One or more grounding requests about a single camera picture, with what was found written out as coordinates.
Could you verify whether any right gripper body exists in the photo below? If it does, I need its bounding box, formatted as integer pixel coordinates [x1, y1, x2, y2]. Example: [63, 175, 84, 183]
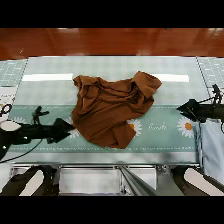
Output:
[176, 98, 205, 124]

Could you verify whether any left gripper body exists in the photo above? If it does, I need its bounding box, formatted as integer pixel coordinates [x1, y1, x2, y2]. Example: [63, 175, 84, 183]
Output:
[45, 117, 77, 145]

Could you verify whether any brown T-shirt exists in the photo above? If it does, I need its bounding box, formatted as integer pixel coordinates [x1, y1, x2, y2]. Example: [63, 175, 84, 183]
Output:
[71, 70, 163, 150]

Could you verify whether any light blue garment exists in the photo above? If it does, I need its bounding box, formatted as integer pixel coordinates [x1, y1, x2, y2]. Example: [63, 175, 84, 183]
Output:
[192, 118, 224, 186]

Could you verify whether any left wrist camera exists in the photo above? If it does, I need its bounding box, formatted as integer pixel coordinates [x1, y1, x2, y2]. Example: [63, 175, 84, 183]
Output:
[31, 105, 51, 126]

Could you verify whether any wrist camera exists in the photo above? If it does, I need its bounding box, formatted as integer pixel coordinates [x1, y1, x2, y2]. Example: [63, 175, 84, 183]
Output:
[31, 105, 51, 126]
[199, 83, 224, 105]

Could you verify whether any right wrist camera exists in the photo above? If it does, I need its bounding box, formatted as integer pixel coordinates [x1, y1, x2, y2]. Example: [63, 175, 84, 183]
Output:
[199, 83, 224, 105]

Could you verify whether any black cable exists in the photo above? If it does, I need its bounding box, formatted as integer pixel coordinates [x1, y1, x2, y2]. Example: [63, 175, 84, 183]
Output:
[0, 138, 45, 165]

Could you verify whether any silver frame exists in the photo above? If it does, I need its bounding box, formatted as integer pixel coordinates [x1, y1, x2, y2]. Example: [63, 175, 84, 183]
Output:
[0, 161, 224, 197]

